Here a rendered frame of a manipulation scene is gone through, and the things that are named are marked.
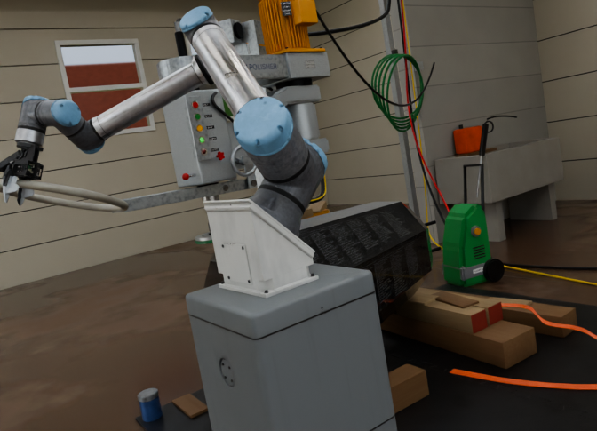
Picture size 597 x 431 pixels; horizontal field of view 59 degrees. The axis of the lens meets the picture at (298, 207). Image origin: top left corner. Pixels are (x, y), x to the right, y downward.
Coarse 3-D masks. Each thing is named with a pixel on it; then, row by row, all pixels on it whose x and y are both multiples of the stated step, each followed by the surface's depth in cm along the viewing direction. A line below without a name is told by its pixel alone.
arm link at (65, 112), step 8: (40, 104) 181; (48, 104) 179; (56, 104) 178; (64, 104) 178; (72, 104) 181; (40, 112) 180; (48, 112) 179; (56, 112) 177; (64, 112) 178; (72, 112) 181; (80, 112) 184; (40, 120) 182; (48, 120) 180; (56, 120) 178; (64, 120) 178; (72, 120) 181; (80, 120) 186; (64, 128) 183; (72, 128) 184
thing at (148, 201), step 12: (240, 180) 255; (252, 180) 256; (168, 192) 230; (180, 192) 233; (192, 192) 237; (204, 192) 242; (216, 192) 246; (228, 192) 251; (132, 204) 218; (144, 204) 222; (156, 204) 226
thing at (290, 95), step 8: (288, 88) 274; (296, 88) 276; (304, 88) 280; (312, 88) 284; (272, 96) 267; (280, 96) 269; (288, 96) 272; (296, 96) 276; (304, 96) 280; (312, 96) 284; (320, 96) 288; (216, 104) 240; (288, 104) 276; (224, 112) 242; (232, 120) 245; (232, 128) 248; (232, 136) 248; (232, 144) 248; (320, 144) 287; (328, 144) 291; (240, 152) 251; (240, 168) 252; (248, 168) 256; (248, 176) 256; (248, 184) 256
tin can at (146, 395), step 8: (144, 392) 265; (152, 392) 264; (144, 400) 260; (152, 400) 261; (144, 408) 261; (152, 408) 261; (160, 408) 265; (144, 416) 261; (152, 416) 261; (160, 416) 264
